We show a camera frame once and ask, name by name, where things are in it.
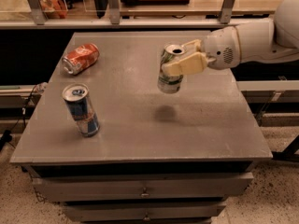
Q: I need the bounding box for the green white 7up can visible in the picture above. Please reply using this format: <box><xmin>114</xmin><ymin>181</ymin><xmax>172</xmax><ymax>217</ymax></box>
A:
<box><xmin>157</xmin><ymin>43</ymin><xmax>186</xmax><ymax>94</ymax></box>

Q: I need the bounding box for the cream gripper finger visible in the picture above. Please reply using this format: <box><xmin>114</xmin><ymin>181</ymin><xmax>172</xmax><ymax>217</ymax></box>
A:
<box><xmin>183</xmin><ymin>39</ymin><xmax>202</xmax><ymax>52</ymax></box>
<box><xmin>162</xmin><ymin>52</ymin><xmax>207</xmax><ymax>77</ymax></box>

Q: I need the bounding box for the orange soda can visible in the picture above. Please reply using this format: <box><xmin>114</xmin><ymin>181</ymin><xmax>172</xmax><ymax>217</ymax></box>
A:
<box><xmin>62</xmin><ymin>43</ymin><xmax>100</xmax><ymax>75</ymax></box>

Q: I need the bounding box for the grey drawer cabinet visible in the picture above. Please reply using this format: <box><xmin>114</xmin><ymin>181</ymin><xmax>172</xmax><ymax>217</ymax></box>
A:
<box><xmin>11</xmin><ymin>31</ymin><xmax>271</xmax><ymax>224</ymax></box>

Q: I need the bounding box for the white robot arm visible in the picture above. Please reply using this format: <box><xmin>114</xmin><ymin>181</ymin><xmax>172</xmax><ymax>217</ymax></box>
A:
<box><xmin>162</xmin><ymin>0</ymin><xmax>299</xmax><ymax>77</ymax></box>

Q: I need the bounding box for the upper grey drawer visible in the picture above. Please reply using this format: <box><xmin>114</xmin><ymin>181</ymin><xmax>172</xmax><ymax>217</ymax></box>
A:
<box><xmin>33</xmin><ymin>172</ymin><xmax>253</xmax><ymax>202</ymax></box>

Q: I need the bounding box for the grey drawer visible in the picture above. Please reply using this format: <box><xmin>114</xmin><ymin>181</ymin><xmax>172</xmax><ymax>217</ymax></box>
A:
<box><xmin>33</xmin><ymin>172</ymin><xmax>253</xmax><ymax>202</ymax></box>
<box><xmin>64</xmin><ymin>202</ymin><xmax>225</xmax><ymax>222</ymax></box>

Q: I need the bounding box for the black cable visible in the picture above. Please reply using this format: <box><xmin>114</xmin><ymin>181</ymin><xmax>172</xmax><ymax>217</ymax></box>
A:
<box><xmin>0</xmin><ymin>85</ymin><xmax>38</xmax><ymax>152</ymax></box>

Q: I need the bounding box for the lower grey drawer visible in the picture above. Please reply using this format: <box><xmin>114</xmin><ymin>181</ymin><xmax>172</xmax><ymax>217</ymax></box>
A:
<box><xmin>64</xmin><ymin>202</ymin><xmax>225</xmax><ymax>222</ymax></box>

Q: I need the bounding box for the metal railing frame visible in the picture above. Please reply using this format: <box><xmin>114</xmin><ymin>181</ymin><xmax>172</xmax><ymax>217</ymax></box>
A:
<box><xmin>0</xmin><ymin>0</ymin><xmax>282</xmax><ymax>29</ymax></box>

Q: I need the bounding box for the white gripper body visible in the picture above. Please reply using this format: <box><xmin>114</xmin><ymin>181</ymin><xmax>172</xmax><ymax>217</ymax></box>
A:
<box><xmin>201</xmin><ymin>27</ymin><xmax>241</xmax><ymax>70</ymax></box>

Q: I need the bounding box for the blue silver redbull can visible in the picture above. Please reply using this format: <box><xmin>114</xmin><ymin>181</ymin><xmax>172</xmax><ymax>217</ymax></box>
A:
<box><xmin>62</xmin><ymin>83</ymin><xmax>100</xmax><ymax>137</ymax></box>

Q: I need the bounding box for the orange snack bag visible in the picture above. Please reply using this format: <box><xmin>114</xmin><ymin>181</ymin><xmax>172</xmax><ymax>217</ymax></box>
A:
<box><xmin>39</xmin><ymin>0</ymin><xmax>67</xmax><ymax>19</ymax></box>

